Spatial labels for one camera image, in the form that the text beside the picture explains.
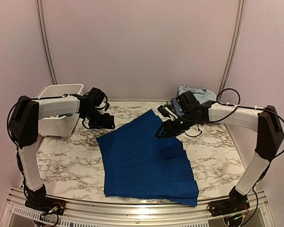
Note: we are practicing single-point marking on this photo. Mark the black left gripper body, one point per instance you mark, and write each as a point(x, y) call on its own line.
point(96, 120)

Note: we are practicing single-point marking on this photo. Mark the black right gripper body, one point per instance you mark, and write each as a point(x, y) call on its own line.
point(188, 122)

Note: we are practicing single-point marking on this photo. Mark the blue checked shirt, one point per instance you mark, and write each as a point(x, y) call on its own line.
point(174, 107)

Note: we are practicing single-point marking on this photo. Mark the light blue garment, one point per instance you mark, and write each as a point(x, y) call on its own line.
point(202, 95)

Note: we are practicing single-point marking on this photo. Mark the dark blue garment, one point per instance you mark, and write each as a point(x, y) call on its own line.
point(139, 165)

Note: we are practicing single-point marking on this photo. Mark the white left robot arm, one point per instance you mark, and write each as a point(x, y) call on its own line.
point(24, 116)

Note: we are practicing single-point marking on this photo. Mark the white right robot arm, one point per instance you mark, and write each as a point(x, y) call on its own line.
point(264, 123)

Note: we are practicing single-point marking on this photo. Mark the white plastic laundry bin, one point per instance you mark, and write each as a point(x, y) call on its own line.
point(53, 125)

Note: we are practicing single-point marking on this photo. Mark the grey blue garment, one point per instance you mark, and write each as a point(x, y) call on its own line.
point(65, 115)

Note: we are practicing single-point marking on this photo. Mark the left wall aluminium post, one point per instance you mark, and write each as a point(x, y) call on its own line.
point(44, 39)

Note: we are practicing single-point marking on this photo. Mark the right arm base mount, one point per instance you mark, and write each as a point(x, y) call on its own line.
point(234, 203)

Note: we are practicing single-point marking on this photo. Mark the aluminium front frame rail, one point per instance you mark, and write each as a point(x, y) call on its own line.
point(155, 214)

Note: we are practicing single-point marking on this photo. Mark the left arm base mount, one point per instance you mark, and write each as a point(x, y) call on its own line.
point(38, 200)

